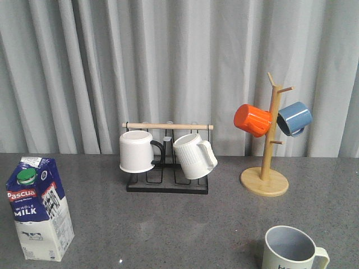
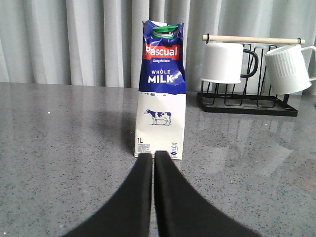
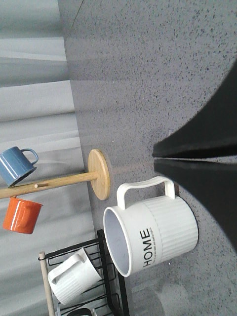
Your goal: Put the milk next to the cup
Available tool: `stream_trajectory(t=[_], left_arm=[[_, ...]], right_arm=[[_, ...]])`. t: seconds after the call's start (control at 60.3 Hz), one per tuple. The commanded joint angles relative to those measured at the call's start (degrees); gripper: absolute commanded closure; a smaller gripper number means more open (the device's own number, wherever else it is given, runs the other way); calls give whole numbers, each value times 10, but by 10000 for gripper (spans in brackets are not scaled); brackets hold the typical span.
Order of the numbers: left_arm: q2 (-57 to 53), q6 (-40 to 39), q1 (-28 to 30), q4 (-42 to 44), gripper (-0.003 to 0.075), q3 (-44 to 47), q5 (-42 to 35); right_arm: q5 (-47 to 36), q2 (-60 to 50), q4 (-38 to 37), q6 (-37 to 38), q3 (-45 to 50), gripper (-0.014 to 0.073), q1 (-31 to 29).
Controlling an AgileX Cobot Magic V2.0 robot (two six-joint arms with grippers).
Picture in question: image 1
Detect cream HOME mug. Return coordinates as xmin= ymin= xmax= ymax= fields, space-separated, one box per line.
xmin=261 ymin=225 xmax=330 ymax=268

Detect blue white milk carton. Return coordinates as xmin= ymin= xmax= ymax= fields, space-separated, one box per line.
xmin=6 ymin=157 xmax=74 ymax=262

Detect white ribbed mug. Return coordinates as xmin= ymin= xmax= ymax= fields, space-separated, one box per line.
xmin=173 ymin=133 xmax=218 ymax=180

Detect orange mug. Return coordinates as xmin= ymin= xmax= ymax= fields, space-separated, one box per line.
xmin=233 ymin=104 xmax=272 ymax=137

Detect wooden mug tree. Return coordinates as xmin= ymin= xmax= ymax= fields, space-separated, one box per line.
xmin=240 ymin=72 xmax=294 ymax=197

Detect blue mug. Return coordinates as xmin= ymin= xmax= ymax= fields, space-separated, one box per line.
xmin=277 ymin=102 xmax=312 ymax=137

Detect grey curtain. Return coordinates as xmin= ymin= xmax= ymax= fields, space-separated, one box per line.
xmin=1 ymin=1 xmax=358 ymax=157

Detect white mug black handle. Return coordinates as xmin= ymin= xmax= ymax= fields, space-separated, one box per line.
xmin=119 ymin=130 xmax=165 ymax=174

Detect black wire mug rack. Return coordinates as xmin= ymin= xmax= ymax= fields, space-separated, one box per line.
xmin=122 ymin=121 xmax=214 ymax=194

